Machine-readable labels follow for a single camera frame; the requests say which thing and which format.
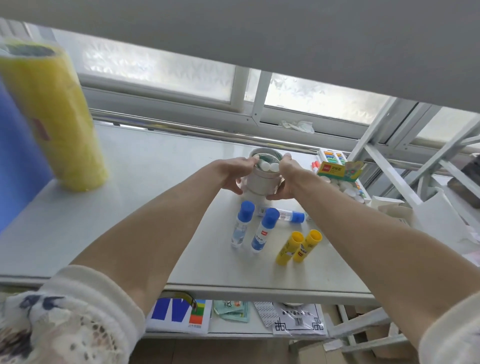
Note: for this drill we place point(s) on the person's right hand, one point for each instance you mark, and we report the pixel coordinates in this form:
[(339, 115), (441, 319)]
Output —
[(290, 176)]

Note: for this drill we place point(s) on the person's left hand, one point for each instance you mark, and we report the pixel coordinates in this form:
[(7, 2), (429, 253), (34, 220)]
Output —
[(236, 172)]

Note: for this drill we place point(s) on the white tape roll stack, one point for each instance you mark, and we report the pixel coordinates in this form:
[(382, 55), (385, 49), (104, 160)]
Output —
[(262, 183)]

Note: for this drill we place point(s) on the green glue stick display box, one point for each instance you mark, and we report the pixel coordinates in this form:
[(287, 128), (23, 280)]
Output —
[(333, 170)]

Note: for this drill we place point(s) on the blue-capped white glue bottle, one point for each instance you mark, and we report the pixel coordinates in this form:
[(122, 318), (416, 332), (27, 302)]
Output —
[(264, 230), (242, 225)]

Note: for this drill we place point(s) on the yellow glue stick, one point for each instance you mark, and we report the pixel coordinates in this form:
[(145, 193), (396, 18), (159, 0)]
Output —
[(307, 245), (288, 249)]

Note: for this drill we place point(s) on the yellow tape roll stack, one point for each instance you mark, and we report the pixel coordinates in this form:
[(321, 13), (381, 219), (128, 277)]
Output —
[(56, 131)]

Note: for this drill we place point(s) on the person's left forearm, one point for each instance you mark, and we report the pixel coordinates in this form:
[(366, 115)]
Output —
[(157, 240)]

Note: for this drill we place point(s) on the person's right forearm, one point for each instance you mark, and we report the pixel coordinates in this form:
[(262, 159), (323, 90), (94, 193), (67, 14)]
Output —
[(375, 255)]

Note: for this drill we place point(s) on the red white marker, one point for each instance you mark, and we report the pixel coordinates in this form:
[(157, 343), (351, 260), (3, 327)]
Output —
[(315, 167)]

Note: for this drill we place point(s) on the white box of colourful pins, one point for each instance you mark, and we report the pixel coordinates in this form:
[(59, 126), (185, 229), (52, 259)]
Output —
[(335, 155)]

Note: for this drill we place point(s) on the crumpled white tissue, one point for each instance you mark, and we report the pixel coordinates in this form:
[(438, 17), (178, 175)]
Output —
[(296, 126)]

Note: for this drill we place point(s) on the white metal shelf rack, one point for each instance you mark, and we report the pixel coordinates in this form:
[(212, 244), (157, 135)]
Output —
[(386, 172)]

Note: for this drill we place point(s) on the black-framed shelf label holder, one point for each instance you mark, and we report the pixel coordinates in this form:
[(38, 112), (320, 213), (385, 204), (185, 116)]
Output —
[(183, 296)]

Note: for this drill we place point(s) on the green printed packet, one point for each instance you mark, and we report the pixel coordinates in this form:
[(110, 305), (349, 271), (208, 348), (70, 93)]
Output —
[(240, 319), (228, 307)]

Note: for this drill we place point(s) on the frosted glass window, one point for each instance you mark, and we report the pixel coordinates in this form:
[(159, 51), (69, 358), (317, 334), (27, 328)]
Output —
[(150, 67)]

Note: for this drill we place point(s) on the white dotted packet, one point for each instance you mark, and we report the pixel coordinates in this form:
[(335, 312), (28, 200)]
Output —
[(266, 314)]

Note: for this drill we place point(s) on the white upper shelf board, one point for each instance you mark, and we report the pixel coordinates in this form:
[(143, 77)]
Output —
[(225, 30)]

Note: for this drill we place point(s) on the white shelf board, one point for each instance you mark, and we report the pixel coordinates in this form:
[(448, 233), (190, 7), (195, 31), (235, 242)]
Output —
[(240, 328), (225, 30)]

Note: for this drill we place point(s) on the clear bag with printed paper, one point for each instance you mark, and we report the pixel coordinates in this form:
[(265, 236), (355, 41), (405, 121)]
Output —
[(296, 322)]

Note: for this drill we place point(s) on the white open cardboard box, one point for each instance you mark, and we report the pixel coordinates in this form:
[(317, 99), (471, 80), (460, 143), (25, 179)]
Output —
[(438, 217)]

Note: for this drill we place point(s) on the white paper ream blue print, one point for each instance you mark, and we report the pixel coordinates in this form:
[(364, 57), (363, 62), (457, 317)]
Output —
[(176, 315)]

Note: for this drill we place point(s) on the white lower shelf board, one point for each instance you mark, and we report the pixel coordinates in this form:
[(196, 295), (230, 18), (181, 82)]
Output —
[(240, 328)]

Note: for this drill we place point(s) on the blue plastic file box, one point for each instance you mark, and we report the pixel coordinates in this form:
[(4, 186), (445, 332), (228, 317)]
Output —
[(18, 180)]

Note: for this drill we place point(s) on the white floral left sleeve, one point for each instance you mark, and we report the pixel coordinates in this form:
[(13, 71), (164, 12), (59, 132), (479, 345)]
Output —
[(67, 322)]

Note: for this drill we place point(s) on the white floral sleeve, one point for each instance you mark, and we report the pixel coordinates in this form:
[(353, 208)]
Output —
[(453, 333), (67, 322)]

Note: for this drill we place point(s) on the white floral right sleeve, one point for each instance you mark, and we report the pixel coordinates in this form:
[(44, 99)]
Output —
[(453, 333)]

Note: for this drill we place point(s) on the chrome metal rail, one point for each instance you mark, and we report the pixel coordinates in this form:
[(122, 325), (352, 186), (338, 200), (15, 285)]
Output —
[(187, 129)]

